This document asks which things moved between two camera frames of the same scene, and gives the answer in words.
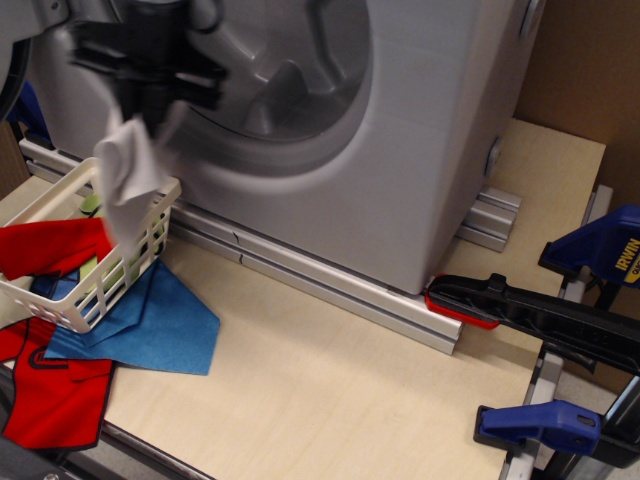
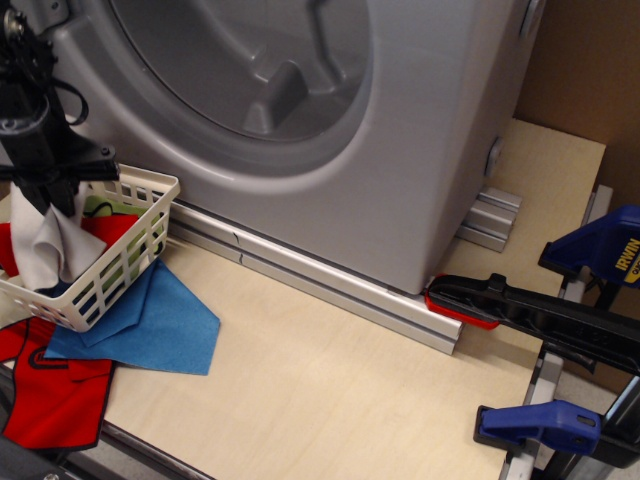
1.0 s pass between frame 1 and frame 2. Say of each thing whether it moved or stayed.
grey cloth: moved
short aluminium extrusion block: stayed
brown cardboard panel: stayed
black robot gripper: moved
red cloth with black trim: stayed
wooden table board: stayed
